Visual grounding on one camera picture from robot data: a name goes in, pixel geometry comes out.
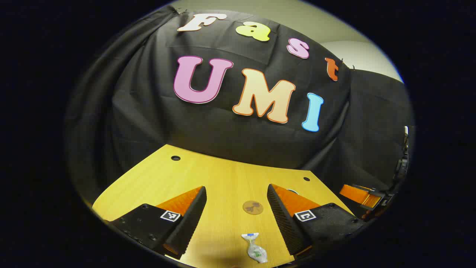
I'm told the round brown coaster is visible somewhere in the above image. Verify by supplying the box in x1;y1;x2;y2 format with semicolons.
242;200;264;215

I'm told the white toothpaste tube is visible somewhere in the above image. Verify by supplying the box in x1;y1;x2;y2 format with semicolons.
241;233;268;264

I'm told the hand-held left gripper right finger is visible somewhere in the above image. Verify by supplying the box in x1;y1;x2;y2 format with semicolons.
267;184;364;256

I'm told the black backdrop cloth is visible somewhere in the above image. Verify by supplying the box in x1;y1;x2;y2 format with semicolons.
65;6;415;209

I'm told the wooden desktop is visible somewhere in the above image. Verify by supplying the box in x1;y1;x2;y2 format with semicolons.
92;144;356;268

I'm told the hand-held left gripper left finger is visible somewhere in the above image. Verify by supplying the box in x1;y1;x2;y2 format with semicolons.
109;185;208;260

